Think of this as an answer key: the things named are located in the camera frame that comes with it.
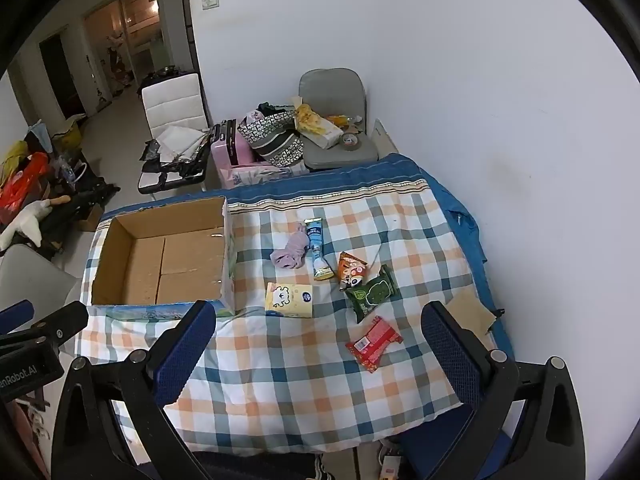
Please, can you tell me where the red snack packet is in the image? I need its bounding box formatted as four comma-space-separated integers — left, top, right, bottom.
346, 316, 404, 373

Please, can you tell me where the yellow tissue pack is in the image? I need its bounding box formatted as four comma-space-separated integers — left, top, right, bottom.
265, 283, 314, 318

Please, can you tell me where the orange panda snack bag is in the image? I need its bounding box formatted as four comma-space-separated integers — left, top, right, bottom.
337, 252, 368, 290

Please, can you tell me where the white goose plush toy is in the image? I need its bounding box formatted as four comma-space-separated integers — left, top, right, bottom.
0, 195, 70, 252

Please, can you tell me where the open cardboard box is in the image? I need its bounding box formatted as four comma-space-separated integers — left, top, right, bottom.
81, 196, 236, 321

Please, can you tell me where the red plastic bag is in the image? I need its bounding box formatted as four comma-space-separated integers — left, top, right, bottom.
1, 152, 50, 224

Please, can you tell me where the brown cardboard piece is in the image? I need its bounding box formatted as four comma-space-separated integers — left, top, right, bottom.
445, 286, 497, 338

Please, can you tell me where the white chair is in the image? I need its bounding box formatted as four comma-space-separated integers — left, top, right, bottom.
138, 73, 212, 196

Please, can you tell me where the green wet wipes pack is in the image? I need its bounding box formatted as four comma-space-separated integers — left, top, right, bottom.
346, 264, 398, 323

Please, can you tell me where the floral pink pillow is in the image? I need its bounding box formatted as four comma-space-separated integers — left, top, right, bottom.
217, 162, 309, 190

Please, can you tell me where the plaid checkered bed sheet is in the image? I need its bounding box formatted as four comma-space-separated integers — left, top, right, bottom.
65, 179, 474, 455

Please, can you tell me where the purple sock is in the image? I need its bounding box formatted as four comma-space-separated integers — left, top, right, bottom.
270, 223, 309, 269

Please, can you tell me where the pink suitcase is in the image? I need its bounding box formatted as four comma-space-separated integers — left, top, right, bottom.
210, 119, 262, 181

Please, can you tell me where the blue yellow snack tube pack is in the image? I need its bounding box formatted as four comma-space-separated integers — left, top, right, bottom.
305, 218, 334, 281

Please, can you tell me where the black white patterned bag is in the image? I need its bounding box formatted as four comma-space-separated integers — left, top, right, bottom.
239, 110, 304, 167

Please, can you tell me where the blue mattress cover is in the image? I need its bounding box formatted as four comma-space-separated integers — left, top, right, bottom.
98, 153, 516, 361

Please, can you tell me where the yellow printed box on chair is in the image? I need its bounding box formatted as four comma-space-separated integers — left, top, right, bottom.
294, 103, 343, 150

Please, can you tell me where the tape roll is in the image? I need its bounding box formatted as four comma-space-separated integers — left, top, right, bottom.
340, 132, 361, 151

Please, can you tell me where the grey chair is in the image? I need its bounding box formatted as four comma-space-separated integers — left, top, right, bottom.
298, 67, 378, 171

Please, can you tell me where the wall thermostat switch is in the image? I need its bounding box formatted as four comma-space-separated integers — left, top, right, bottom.
201, 0, 220, 11

